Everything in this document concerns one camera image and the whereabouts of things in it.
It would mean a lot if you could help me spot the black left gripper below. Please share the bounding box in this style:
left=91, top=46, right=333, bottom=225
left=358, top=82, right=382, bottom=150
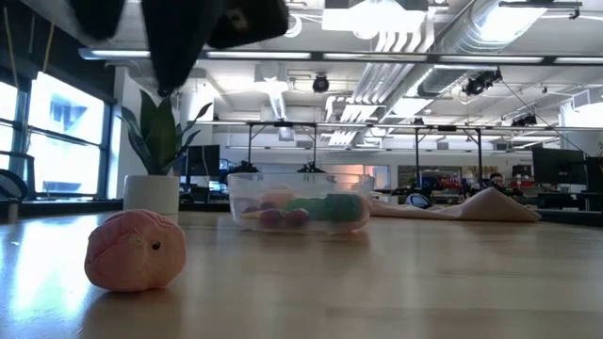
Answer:
left=139, top=0, right=290, bottom=98

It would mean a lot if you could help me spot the bright red toy cherry pair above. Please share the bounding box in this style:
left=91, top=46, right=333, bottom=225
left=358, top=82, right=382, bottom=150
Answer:
left=257, top=207, right=312, bottom=231

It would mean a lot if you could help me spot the pink wrinkled toy produce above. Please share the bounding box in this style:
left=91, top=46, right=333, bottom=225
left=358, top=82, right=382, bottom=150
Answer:
left=84, top=209, right=188, bottom=293

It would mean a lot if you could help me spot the clear plastic tupperware container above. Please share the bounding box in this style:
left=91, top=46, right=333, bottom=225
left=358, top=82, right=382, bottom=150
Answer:
left=226, top=171, right=377, bottom=235

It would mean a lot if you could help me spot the green toy pea pod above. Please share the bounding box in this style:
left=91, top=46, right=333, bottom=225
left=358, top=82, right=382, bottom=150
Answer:
left=282, top=193, right=364, bottom=223

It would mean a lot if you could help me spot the long linear light fixture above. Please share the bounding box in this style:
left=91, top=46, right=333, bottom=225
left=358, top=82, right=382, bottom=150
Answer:
left=78, top=46, right=603, bottom=66

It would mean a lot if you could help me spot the snake plant in white pot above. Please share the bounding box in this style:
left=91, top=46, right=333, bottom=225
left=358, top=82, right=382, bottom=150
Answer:
left=118, top=89, right=214, bottom=223

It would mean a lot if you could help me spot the black chair armrest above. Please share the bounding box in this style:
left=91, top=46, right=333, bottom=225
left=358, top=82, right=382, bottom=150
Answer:
left=0, top=150, right=38, bottom=222

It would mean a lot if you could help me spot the blue and white round object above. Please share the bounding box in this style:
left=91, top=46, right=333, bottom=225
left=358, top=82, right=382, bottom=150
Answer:
left=405, top=192, right=432, bottom=210

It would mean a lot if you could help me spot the person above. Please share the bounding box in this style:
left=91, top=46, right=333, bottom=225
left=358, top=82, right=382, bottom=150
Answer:
left=487, top=171, right=524, bottom=198

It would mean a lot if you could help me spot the beige folded cloth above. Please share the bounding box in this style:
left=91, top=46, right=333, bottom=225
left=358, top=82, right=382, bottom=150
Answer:
left=369, top=186, right=543, bottom=223

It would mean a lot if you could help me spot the wide black computer monitor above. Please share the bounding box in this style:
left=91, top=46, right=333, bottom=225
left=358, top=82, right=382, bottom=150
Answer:
left=531, top=147, right=587, bottom=186

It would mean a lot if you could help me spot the white coiled cable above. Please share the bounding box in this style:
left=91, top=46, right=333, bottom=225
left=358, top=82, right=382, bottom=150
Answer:
left=285, top=13, right=303, bottom=39

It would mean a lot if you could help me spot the black metal rig frame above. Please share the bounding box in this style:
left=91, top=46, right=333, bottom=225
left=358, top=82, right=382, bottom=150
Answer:
left=413, top=124, right=484, bottom=183
left=244, top=121, right=319, bottom=166

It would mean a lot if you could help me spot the silver ventilation duct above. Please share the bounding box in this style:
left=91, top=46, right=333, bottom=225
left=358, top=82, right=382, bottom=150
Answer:
left=416, top=0, right=547, bottom=98

